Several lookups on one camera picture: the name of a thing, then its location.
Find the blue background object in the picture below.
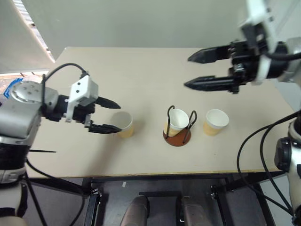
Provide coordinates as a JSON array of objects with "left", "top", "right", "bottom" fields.
[{"left": 0, "top": 74, "right": 25, "bottom": 101}]

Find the tan paper cup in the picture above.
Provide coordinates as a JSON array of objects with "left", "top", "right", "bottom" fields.
[
  {"left": 167, "top": 108, "right": 190, "bottom": 137},
  {"left": 203, "top": 108, "right": 230, "bottom": 137},
  {"left": 110, "top": 111, "right": 135, "bottom": 138}
]

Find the dark rounded shape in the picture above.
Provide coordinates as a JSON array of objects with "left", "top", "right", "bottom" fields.
[
  {"left": 121, "top": 195, "right": 151, "bottom": 226},
  {"left": 181, "top": 195, "right": 208, "bottom": 226}
]

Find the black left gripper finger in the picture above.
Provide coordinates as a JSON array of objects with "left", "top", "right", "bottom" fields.
[
  {"left": 88, "top": 120, "right": 123, "bottom": 135},
  {"left": 96, "top": 96, "right": 122, "bottom": 110}
]

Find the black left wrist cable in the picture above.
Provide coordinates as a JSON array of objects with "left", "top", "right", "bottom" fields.
[{"left": 41, "top": 63, "right": 90, "bottom": 111}]

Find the white slatted window strip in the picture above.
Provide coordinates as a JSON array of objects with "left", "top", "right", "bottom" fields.
[{"left": 11, "top": 0, "right": 56, "bottom": 64}]

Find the black metal table frame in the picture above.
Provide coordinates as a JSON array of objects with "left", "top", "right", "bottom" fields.
[{"left": 25, "top": 172, "right": 285, "bottom": 226}]

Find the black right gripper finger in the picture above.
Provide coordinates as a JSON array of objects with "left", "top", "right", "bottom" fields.
[
  {"left": 187, "top": 44, "right": 233, "bottom": 64},
  {"left": 183, "top": 75, "right": 236, "bottom": 92}
]

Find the black robot body cable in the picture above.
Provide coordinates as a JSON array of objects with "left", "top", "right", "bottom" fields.
[
  {"left": 24, "top": 159, "right": 86, "bottom": 226},
  {"left": 259, "top": 117, "right": 297, "bottom": 212},
  {"left": 237, "top": 110, "right": 301, "bottom": 216}
]

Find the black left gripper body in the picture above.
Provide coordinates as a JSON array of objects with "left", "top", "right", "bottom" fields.
[{"left": 73, "top": 96, "right": 100, "bottom": 129}]

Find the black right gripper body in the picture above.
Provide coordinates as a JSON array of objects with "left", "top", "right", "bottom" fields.
[{"left": 226, "top": 23, "right": 264, "bottom": 95}]

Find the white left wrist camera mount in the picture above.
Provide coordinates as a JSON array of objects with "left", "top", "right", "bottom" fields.
[{"left": 65, "top": 74, "right": 99, "bottom": 123}]

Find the black cable tie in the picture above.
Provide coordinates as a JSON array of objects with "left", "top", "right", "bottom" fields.
[{"left": 29, "top": 149, "right": 57, "bottom": 154}]

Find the black wire cup holder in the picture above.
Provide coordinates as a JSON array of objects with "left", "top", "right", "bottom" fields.
[{"left": 162, "top": 105, "right": 198, "bottom": 147}]

